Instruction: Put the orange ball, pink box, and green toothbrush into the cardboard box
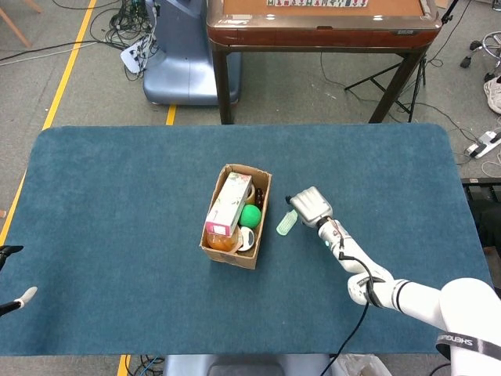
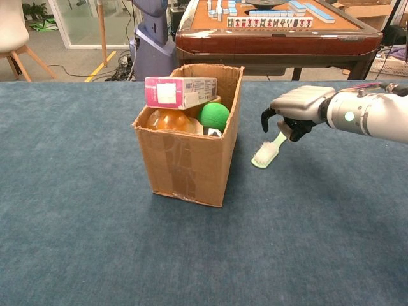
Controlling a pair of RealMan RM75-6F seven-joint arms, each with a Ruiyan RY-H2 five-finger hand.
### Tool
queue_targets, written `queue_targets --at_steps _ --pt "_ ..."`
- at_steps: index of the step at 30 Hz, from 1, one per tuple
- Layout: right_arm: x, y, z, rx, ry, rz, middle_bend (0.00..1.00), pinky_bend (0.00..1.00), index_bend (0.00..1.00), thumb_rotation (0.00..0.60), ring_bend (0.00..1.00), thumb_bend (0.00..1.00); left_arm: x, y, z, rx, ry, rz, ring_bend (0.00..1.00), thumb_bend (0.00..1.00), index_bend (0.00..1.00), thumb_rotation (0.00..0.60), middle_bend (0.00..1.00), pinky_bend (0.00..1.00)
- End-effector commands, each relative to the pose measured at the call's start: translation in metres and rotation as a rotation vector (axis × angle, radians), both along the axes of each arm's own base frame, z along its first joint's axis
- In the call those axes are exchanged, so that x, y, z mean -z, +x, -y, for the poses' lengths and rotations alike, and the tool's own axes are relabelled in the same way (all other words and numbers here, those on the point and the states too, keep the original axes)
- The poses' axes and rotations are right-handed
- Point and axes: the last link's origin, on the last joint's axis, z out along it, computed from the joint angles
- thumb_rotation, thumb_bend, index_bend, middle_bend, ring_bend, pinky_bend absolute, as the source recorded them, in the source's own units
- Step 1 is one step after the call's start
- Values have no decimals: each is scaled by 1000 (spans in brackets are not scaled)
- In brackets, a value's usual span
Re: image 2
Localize brown mahjong table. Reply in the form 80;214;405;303
175;0;383;80

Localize white framed glass partition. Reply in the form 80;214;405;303
47;0;135;50

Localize face-up mahjong tile row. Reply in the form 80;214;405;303
226;17;315;29

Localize brown cardboard box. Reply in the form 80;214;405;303
132;62;245;208

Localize potted green plant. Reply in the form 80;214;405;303
22;2;48;20

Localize wooden pole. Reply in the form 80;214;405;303
97;0;108;68

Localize green cloth bundle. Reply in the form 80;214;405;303
30;18;60;33

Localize blue backed mahjong tile row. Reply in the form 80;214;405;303
249;10;296;18
288;0;335;24

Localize black round dice dome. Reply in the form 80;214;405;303
245;0;281;9

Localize light green scrub brush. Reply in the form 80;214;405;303
251;131;288;170

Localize pink white toothpaste carton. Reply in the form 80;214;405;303
144;76;218;111

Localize white plastic basket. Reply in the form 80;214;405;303
369;52;408;77

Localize stacked blue mahjong tiles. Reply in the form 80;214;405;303
207;0;238;22

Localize white chair wooden legs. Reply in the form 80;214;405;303
0;0;58;82

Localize black floor cable bundle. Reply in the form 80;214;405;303
105;47;136;82

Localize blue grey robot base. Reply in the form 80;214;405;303
129;0;178;82

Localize orange translucent ball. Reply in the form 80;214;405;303
146;108;197;134

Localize purple cloth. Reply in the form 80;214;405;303
387;44;408;61

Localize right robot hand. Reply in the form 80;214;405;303
260;85;337;143

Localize yellow packing tape roll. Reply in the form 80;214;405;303
184;94;223;119

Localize green foam ball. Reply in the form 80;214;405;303
196;102;231;133

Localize blue table cloth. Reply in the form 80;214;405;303
0;80;408;306

